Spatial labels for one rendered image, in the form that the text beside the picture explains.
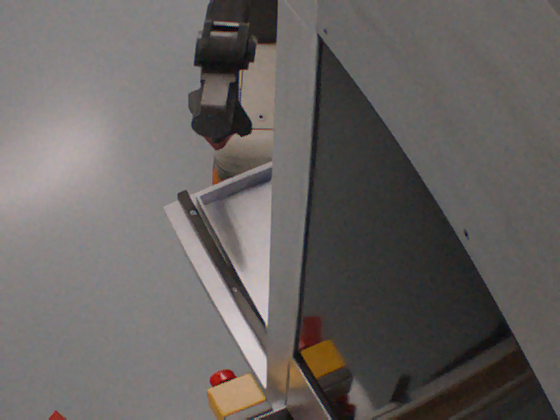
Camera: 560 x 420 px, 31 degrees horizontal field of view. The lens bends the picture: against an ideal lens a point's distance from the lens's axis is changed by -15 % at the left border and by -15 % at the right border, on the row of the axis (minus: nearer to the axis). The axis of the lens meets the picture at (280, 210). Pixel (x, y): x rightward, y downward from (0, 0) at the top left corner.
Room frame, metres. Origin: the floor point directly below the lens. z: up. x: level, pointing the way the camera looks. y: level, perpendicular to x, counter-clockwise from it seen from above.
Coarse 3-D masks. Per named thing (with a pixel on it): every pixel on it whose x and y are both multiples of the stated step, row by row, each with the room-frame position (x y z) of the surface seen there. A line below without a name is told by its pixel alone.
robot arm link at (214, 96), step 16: (208, 64) 1.01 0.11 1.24; (224, 64) 1.02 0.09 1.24; (240, 64) 1.02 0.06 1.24; (208, 80) 0.98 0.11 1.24; (224, 80) 0.98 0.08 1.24; (208, 96) 0.96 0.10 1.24; (224, 96) 0.96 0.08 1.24; (208, 112) 0.93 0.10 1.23; (224, 112) 0.93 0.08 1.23; (192, 128) 0.93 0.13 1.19; (208, 128) 0.93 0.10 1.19; (224, 128) 0.93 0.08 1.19
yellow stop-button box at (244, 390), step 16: (224, 384) 0.61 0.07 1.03; (240, 384) 0.62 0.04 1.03; (256, 384) 0.62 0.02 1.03; (208, 400) 0.60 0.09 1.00; (224, 400) 0.59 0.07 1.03; (240, 400) 0.59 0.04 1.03; (256, 400) 0.59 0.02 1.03; (224, 416) 0.56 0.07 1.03; (240, 416) 0.56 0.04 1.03; (256, 416) 0.56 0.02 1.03
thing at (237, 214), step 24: (264, 168) 1.06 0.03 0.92; (216, 192) 1.01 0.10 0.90; (240, 192) 1.03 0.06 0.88; (264, 192) 1.03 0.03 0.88; (216, 216) 0.98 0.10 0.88; (240, 216) 0.99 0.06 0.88; (264, 216) 0.99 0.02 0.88; (216, 240) 0.93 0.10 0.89; (240, 240) 0.94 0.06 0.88; (264, 240) 0.94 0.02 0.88; (240, 264) 0.90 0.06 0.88; (264, 264) 0.90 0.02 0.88; (264, 288) 0.86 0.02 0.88; (264, 312) 0.81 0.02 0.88
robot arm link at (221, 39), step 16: (224, 0) 1.06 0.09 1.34; (240, 0) 1.06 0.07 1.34; (208, 16) 1.05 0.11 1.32; (224, 16) 1.04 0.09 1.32; (240, 16) 1.04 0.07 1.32; (208, 32) 1.03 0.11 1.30; (224, 32) 1.03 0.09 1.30; (240, 32) 1.03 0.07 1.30; (208, 48) 1.01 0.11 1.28; (224, 48) 1.01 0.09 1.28; (240, 48) 1.01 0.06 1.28
